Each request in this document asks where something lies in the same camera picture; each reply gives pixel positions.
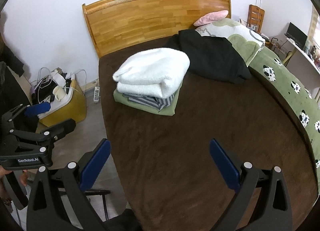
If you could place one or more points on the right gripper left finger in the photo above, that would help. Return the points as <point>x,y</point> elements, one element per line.
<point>45,208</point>

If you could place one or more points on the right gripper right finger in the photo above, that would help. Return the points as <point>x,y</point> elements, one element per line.
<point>272,210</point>

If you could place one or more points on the white fluffy cardigan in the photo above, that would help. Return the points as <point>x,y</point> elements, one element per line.
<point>156,72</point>

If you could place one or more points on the yellow storage box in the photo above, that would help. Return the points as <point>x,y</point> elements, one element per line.
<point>73,106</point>

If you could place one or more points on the white mug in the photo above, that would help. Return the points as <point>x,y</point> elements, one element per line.
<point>59,93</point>

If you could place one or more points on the white power strip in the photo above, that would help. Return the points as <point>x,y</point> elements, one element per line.
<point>96,96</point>

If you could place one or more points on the brown bed blanket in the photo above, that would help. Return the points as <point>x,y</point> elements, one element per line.
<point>164,164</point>

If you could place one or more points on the green folded garment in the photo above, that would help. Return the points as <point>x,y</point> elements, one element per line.
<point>169,111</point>

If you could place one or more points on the grey striped folded garment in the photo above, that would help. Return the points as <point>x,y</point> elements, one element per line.
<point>150,101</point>

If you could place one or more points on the green cow-print blanket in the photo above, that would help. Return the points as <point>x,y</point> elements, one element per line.
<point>293,96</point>

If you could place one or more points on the wooden headboard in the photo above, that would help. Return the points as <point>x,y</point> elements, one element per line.
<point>117,24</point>

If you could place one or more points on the black folded garment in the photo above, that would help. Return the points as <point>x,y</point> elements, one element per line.
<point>210,57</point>

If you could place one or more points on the white green patterned pillow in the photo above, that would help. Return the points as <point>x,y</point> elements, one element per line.
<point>245,41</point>

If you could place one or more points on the black monitor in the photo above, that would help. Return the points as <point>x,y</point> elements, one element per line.
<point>296,35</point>

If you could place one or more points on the wooden chair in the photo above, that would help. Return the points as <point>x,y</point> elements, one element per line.
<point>255,18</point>

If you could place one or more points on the pink pillow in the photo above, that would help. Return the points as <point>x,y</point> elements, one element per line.
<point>211,17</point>

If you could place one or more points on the white wall desk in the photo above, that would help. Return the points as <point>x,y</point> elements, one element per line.
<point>297,49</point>

